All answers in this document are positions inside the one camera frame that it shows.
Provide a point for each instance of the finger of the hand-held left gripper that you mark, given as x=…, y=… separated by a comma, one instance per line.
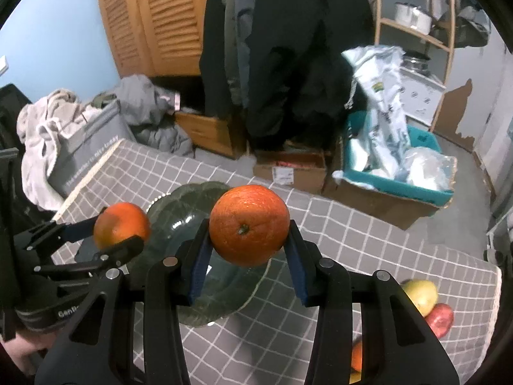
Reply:
x=104, y=258
x=68, y=228

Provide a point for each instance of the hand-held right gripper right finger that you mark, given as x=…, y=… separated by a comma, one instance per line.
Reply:
x=298, y=274

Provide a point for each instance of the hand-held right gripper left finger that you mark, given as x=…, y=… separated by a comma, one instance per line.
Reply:
x=200, y=266

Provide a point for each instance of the dark glass plate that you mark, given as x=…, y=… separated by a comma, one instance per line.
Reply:
x=224, y=288

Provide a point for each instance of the small orange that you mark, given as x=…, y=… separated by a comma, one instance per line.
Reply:
x=120, y=224

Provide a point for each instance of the large orange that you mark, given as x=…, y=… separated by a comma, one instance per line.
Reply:
x=248, y=224

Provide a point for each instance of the yellow pear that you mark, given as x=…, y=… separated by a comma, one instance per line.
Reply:
x=421, y=294

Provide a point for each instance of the red apple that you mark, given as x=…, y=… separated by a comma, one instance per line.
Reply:
x=441, y=320

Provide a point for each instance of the person's left hand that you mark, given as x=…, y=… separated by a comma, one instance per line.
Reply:
x=16, y=355

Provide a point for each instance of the beige cloth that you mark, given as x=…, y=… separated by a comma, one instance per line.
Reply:
x=36, y=160

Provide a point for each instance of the brown cardboard box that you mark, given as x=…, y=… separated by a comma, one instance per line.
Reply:
x=300, y=174

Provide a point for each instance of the teal plastic bin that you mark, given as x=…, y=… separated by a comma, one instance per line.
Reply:
x=400, y=194

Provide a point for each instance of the olive green cloth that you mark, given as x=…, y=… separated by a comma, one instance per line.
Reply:
x=102, y=100

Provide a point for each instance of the wooden drawer unit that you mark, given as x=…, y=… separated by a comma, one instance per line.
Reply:
x=204, y=130

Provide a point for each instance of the clear plastic bag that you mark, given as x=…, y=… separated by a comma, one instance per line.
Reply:
x=425, y=168

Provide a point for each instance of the white printed rice bag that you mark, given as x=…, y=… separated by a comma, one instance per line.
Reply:
x=380, y=100

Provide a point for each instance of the pale shoe rack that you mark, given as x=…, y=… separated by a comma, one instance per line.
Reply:
x=499, y=232

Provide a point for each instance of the black coat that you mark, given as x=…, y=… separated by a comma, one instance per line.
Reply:
x=300, y=68

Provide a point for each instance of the white printed box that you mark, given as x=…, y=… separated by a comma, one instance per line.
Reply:
x=421, y=96

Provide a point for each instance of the grey jacket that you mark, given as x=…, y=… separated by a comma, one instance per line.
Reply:
x=236, y=48

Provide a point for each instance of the wooden louvered wardrobe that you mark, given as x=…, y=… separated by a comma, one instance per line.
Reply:
x=160, y=16

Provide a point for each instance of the steel pot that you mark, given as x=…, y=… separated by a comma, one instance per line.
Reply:
x=417, y=64

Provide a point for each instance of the wooden shelf rack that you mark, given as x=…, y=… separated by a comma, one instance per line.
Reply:
x=404, y=29

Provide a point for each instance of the white pot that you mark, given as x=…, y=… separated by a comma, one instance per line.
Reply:
x=412, y=18

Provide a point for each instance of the dark hanging clothes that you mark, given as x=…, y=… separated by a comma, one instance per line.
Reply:
x=473, y=28

